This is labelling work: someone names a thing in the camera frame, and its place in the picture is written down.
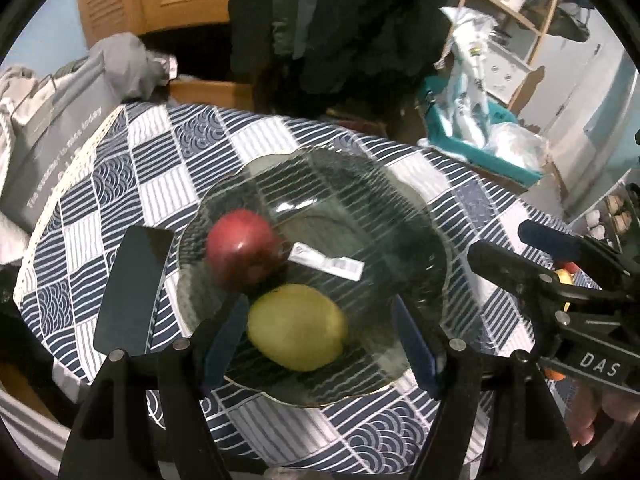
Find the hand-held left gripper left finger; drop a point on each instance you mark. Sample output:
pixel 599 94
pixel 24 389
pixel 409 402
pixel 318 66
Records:
pixel 225 345

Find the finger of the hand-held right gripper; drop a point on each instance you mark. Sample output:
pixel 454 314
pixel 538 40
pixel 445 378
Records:
pixel 505 267
pixel 550 241

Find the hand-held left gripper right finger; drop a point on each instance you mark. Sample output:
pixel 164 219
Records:
pixel 415 350

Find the yellow pear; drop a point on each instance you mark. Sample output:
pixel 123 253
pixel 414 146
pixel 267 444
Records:
pixel 295 327

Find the red apple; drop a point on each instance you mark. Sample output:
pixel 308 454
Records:
pixel 240 245

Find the clear glass plate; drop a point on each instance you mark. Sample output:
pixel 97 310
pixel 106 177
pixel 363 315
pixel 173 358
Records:
pixel 360 210

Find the person's right hand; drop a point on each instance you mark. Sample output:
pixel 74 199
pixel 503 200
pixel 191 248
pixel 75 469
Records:
pixel 615 407

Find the white shoe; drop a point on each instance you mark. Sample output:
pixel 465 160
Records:
pixel 598 232
pixel 592 217

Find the brown shoe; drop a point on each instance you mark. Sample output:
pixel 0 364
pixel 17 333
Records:
pixel 623 220
pixel 612 204

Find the white shoe rack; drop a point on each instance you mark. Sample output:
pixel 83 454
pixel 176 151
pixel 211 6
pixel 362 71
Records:
pixel 632 195

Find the clear plastic bag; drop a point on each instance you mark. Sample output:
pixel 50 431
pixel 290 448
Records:
pixel 515 142

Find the black smartphone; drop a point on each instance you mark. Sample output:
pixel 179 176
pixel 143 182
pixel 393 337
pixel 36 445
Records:
pixel 132 290

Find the white paper label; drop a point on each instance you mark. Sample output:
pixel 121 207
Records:
pixel 325 262

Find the teal cardboard box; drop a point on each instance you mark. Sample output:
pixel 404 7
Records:
pixel 450 145

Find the white plastic basket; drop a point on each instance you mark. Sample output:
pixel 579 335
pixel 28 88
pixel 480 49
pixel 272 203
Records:
pixel 505 75

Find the white rice bag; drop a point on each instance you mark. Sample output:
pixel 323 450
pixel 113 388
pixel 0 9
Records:
pixel 470 85

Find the striped cloth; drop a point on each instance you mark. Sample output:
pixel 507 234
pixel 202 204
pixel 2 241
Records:
pixel 25 420

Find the blue white patterned tablecloth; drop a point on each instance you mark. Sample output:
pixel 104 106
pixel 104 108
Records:
pixel 165 135

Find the wooden shelf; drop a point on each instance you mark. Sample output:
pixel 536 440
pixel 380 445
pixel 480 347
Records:
pixel 505 8

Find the wooden stool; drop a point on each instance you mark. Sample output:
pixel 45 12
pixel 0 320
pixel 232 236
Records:
pixel 210 94

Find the grey fabric bag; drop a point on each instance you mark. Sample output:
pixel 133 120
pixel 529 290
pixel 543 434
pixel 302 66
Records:
pixel 55 130

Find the dark hanging jackets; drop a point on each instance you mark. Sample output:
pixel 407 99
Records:
pixel 370 20

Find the grey cloth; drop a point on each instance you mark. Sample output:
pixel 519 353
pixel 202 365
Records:
pixel 125 65

